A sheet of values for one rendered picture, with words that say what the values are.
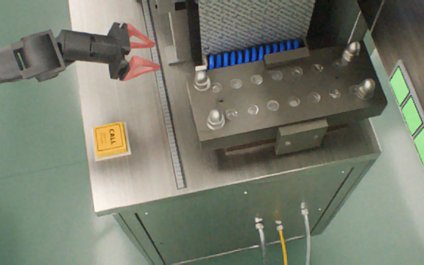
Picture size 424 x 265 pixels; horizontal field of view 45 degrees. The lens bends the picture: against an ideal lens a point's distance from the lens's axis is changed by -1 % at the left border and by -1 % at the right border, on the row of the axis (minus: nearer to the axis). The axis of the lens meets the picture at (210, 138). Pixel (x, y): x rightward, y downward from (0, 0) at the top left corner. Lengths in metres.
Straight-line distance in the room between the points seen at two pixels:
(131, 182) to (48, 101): 1.26
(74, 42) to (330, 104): 0.53
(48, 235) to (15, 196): 0.22
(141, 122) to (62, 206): 1.01
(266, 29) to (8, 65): 0.52
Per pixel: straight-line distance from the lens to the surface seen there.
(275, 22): 1.11
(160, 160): 1.18
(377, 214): 2.15
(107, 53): 1.05
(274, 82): 1.12
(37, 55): 1.01
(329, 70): 1.15
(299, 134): 1.09
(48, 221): 2.17
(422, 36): 0.89
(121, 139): 1.19
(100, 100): 1.27
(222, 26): 1.07
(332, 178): 1.33
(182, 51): 1.26
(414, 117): 0.95
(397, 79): 0.98
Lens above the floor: 1.99
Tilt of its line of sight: 66 degrees down
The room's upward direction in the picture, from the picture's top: 3 degrees counter-clockwise
